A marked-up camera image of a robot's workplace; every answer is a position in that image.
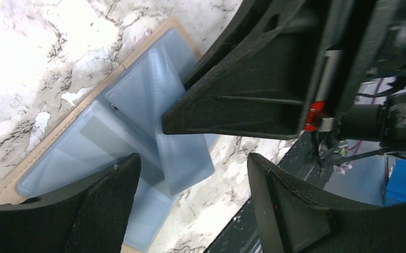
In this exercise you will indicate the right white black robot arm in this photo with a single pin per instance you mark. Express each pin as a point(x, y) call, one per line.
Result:
point(387, 123)

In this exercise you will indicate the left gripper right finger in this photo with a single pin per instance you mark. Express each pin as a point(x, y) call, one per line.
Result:
point(360, 227)

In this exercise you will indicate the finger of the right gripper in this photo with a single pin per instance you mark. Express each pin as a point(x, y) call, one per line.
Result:
point(249, 15)
point(262, 89)

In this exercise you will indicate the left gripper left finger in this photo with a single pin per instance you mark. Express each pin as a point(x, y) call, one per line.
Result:
point(89, 215)

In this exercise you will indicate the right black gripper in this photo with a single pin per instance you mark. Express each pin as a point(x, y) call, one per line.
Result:
point(373, 46)

